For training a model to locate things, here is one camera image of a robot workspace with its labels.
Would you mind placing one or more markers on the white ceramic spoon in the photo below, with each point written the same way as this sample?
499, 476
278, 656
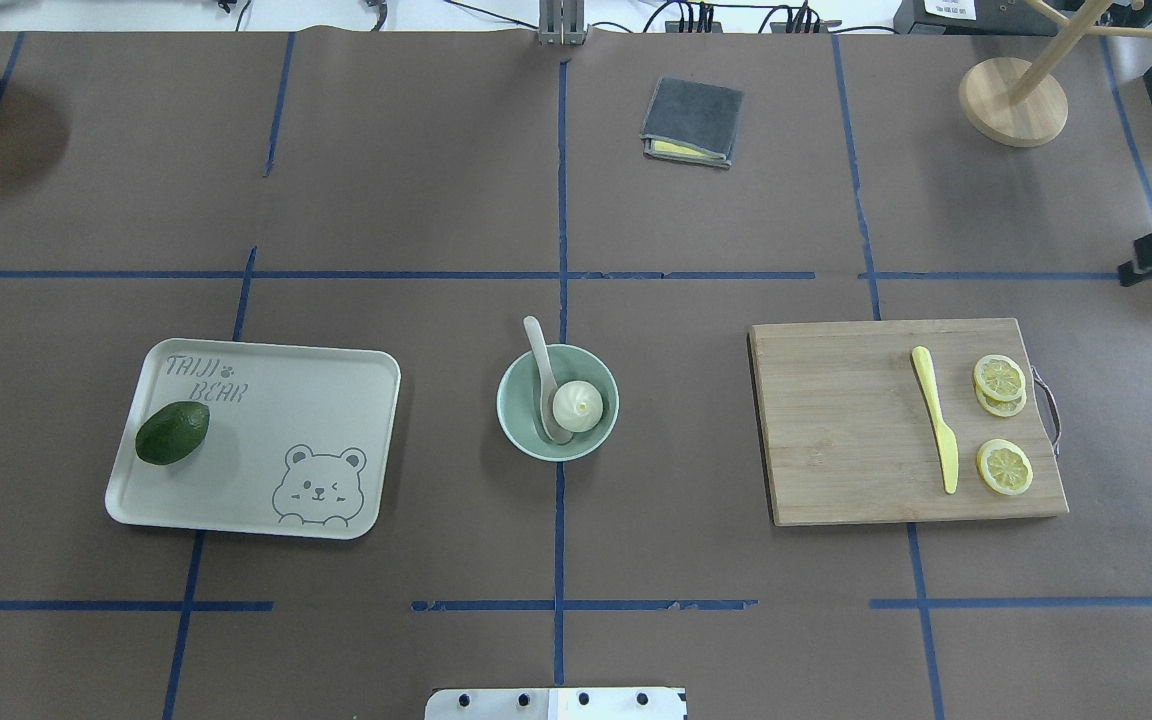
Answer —
547, 383

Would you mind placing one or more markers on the green avocado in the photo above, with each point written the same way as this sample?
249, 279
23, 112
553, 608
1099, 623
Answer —
172, 433

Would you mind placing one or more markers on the grey folded cloth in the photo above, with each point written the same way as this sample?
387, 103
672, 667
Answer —
695, 114

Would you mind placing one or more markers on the bamboo cutting board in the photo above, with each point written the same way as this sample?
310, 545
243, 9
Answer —
847, 438

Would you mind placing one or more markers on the mint green bowl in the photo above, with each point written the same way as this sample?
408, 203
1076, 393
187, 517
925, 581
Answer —
518, 410

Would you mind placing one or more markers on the aluminium frame post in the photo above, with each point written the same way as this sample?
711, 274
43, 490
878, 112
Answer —
562, 23

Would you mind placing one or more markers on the wooden mug tree stand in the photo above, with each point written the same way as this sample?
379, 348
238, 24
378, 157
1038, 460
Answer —
1017, 102

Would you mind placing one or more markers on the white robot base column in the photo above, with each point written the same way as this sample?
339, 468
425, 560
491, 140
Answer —
611, 702

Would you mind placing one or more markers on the cream bear serving tray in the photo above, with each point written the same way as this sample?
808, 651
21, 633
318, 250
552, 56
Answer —
297, 443

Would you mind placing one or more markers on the lemon slice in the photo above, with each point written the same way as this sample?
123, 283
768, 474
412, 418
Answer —
1002, 409
999, 378
1004, 467

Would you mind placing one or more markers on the yellow plastic knife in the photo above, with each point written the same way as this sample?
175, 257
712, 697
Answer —
944, 436

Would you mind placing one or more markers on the yellow sponge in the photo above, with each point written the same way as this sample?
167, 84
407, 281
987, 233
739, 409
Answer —
667, 150

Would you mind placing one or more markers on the white steamed bun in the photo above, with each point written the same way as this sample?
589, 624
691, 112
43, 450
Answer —
577, 406

